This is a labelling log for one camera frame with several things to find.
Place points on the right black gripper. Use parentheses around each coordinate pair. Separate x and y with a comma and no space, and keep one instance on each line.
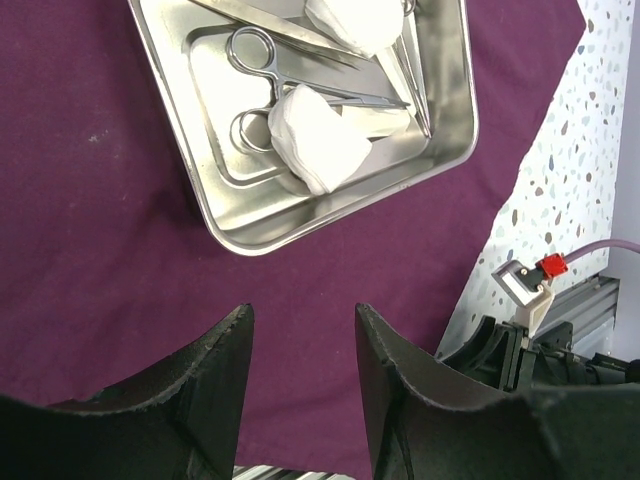
(503,406)

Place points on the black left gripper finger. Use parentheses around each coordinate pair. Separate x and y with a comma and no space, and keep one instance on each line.
(177,419)

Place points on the purple cloth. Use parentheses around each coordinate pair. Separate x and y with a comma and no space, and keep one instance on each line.
(106,268)

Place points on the stainless steel tray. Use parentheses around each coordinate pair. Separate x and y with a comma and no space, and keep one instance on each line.
(249,201)

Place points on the white gauze pad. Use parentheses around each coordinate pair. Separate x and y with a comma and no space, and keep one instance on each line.
(314,141)
(364,27)

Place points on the steel tweezers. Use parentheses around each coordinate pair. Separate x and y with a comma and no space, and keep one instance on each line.
(291,34)

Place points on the white zigzag tape strip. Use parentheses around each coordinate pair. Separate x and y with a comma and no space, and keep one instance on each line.
(375,122)

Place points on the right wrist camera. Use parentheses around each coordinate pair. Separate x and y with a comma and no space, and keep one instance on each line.
(530,288)

